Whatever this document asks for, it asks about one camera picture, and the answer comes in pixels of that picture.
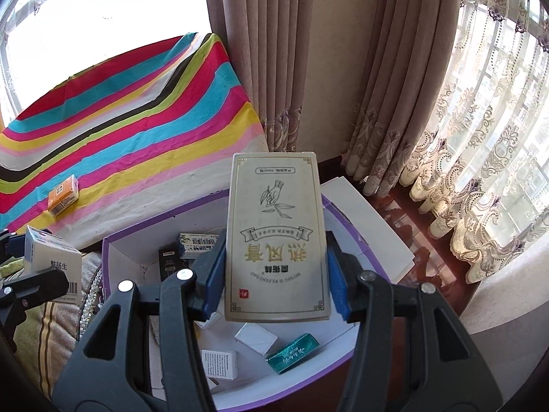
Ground white barcode medicine box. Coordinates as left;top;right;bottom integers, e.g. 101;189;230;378
23;226;83;306

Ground black rectangular box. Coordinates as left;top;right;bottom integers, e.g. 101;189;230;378
158;247;183;281

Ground white saxophone cube box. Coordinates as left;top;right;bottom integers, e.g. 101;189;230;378
201;350;238;380

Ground orange tissue pack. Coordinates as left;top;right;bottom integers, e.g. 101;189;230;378
47;175;79;217

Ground cream herbal tall box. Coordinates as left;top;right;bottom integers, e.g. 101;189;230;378
224;152;331;323

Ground teal white small box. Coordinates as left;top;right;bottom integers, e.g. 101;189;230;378
266;333;319;374

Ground white green-edged box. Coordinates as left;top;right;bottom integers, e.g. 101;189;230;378
178;232;219;260

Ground plain white cube box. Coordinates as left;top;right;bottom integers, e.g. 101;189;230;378
234;323;277;355

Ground striped plush cushion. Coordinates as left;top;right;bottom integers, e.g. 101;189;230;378
14;252;103;397

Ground purple open cardboard box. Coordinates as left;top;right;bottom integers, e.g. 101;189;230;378
101;175;415;412

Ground rainbow striped cloth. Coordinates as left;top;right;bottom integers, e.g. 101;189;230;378
1;34;267;248

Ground white lace curtain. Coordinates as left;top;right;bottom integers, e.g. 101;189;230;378
400;0;548;284

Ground beige patterned curtain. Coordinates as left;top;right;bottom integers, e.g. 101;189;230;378
207;0;460;196

